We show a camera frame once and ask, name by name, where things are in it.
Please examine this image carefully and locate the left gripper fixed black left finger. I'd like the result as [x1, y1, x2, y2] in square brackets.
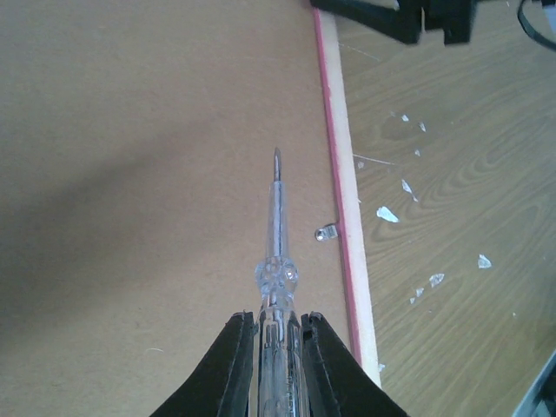
[152, 312, 255, 417]

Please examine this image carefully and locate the left gripper moving black right finger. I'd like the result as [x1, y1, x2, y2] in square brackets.
[301, 312, 407, 417]

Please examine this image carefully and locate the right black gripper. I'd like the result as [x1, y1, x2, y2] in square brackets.
[310, 0, 478, 45]

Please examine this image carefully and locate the clear handle screwdriver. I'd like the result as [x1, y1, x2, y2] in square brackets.
[248, 149, 310, 416]

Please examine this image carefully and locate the pink photo frame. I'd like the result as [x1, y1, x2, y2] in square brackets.
[0, 0, 383, 417]

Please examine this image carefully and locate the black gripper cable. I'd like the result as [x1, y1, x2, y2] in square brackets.
[515, 0, 556, 50]

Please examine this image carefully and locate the metal frame retaining clip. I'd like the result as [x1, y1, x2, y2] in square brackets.
[314, 223, 339, 242]

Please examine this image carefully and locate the aluminium front rail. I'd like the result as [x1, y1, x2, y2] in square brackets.
[512, 352, 555, 417]

